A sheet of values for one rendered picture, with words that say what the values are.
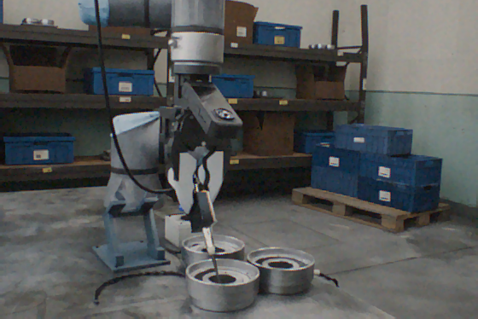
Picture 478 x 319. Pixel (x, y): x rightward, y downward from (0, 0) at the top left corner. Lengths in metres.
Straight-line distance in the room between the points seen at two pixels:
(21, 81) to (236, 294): 3.58
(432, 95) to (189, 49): 4.74
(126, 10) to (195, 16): 0.15
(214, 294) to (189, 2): 0.39
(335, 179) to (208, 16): 4.27
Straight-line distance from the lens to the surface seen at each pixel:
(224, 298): 0.71
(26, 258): 0.97
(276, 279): 0.78
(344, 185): 4.86
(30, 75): 4.17
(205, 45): 0.72
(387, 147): 4.53
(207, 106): 0.67
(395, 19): 5.81
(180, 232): 0.98
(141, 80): 4.42
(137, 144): 1.25
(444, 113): 5.28
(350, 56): 5.44
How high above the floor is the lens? 1.10
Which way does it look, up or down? 6 degrees down
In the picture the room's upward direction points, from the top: 2 degrees clockwise
